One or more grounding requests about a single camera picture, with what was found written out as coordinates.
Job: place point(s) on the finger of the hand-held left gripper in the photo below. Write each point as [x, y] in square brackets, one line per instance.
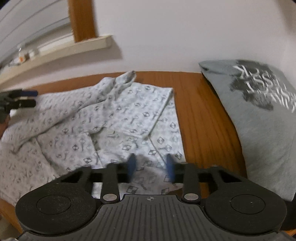
[24, 103]
[27, 93]

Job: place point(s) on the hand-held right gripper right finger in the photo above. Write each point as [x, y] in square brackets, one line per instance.
[170, 168]

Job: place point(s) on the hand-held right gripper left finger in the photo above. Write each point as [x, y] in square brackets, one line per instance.
[131, 167]

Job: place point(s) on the white patterned shirt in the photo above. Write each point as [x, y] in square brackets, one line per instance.
[104, 115]

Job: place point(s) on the glass jar with orange label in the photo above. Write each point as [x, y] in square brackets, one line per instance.
[21, 55]

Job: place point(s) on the beige window sill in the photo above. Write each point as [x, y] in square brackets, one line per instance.
[57, 51]

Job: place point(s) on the grey window blind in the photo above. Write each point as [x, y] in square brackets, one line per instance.
[30, 25]

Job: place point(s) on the grey printed t-shirt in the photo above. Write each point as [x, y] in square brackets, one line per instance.
[261, 115]

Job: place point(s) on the wooden window frame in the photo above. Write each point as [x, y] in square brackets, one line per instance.
[83, 19]

